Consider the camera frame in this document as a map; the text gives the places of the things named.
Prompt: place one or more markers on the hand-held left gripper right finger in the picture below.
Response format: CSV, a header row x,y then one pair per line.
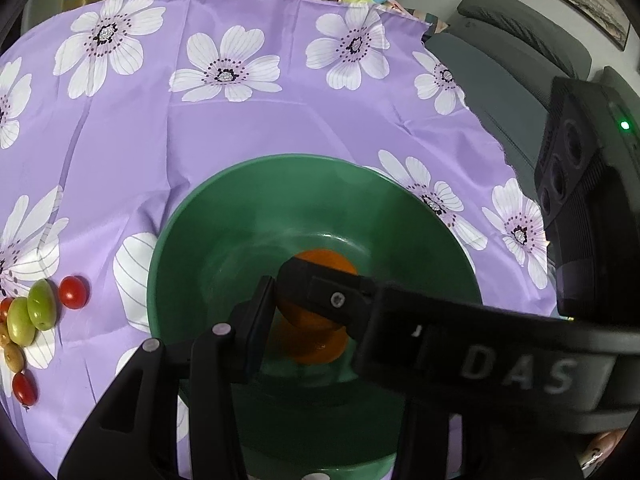
x,y
425,440

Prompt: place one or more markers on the purple floral cloth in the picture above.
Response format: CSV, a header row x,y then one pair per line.
x,y
200,125

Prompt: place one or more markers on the grey sofa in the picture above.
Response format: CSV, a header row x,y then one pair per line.
x,y
500,100

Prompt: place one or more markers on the person's right hand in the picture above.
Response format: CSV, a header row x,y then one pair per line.
x,y
597,452

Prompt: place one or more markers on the green jujube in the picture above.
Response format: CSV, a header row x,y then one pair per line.
x,y
41,304
20,321

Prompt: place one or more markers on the brown longan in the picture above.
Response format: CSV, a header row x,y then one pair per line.
x,y
12,355
2,332

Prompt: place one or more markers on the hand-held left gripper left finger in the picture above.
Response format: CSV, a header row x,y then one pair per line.
x,y
261,330

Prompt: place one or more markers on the green bowl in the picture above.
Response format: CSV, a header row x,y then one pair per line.
x,y
225,240

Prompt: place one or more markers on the red cherry tomato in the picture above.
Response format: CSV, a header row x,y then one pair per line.
x,y
4,310
24,389
75,292

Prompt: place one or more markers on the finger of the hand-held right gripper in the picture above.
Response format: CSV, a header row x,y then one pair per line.
x,y
325,295

